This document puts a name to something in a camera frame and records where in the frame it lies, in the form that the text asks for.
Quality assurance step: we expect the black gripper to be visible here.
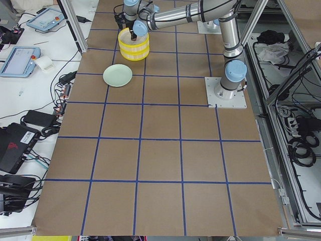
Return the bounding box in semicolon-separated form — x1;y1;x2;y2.
114;12;137;41

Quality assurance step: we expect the yellow steamer layer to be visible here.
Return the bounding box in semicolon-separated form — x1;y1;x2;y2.
118;28;149;52
120;46;149;61

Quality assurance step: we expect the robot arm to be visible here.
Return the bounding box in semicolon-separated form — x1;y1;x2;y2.
205;19;220;31
114;1;247;91

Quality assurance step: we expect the light green plate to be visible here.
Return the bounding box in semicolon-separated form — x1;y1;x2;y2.
103;64;132;87

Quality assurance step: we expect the far teach pendant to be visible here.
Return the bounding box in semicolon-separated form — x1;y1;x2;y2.
26;8;65;32

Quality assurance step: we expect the teach pendant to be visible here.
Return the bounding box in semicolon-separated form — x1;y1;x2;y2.
26;8;65;32
1;46;41;78

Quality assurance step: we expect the near teach pendant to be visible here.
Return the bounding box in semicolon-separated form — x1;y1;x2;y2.
1;46;41;78

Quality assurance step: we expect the black power adapter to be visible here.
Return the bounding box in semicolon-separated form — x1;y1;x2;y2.
23;110;57;127

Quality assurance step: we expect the black computer box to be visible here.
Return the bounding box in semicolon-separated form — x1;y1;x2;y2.
1;123;41;174

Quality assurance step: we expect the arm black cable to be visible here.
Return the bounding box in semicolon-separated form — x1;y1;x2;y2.
113;0;156;23

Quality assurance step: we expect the aluminium frame post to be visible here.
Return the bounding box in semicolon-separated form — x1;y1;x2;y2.
57;0;88;55

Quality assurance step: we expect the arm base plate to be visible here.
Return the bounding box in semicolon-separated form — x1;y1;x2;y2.
197;19;221;35
205;77;247;109

